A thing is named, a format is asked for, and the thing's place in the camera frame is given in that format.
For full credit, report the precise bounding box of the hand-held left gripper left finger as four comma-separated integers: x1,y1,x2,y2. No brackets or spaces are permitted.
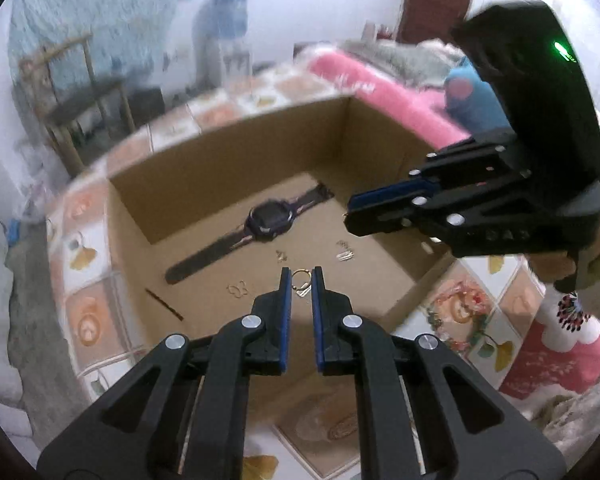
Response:
36,267,293,480

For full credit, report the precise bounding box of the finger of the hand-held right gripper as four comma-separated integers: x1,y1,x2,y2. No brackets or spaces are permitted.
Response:
347,130,531,213
344,180,583,259

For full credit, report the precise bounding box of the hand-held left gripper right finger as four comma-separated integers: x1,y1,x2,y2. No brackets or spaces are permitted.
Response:
310,266,566,480

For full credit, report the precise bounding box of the gold hoop earring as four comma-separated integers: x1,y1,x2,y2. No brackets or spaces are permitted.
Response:
291,268,312,297

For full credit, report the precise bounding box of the pink strap smartwatch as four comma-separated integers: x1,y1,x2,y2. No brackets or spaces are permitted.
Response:
165,184,336,285

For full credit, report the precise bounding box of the brown cardboard box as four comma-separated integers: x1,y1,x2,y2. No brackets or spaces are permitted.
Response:
107,95,476,411

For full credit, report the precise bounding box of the person's right hand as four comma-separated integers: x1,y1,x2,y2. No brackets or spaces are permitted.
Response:
524,202,600,291

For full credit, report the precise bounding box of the blue plush cushion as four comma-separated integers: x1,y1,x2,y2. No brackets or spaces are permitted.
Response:
442,57,511,133

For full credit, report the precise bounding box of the pink floral blanket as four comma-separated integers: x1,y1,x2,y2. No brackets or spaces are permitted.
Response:
307,52,473,148

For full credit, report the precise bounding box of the brown door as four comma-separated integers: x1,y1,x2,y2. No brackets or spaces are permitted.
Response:
397,0,481,46

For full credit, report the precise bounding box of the grey green blanket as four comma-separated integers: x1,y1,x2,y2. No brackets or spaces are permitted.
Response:
340,37,468,91

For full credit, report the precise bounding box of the leaf patterned tablecloth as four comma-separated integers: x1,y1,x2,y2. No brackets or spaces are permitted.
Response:
45,67,546,480

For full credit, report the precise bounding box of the flower print quilt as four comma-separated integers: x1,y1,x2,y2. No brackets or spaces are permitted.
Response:
497,285,600,456

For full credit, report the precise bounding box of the wooden chair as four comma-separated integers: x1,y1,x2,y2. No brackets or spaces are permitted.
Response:
15,35,136,171

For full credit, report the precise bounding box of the turquoise patterned cloth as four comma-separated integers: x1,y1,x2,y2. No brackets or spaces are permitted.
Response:
7,0,196,91

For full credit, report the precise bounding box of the multicolour bead bracelet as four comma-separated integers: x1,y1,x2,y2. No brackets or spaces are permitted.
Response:
425,310,456,341

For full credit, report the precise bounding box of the pink bead bracelet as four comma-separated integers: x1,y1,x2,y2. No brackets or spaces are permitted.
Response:
427,285,488,353

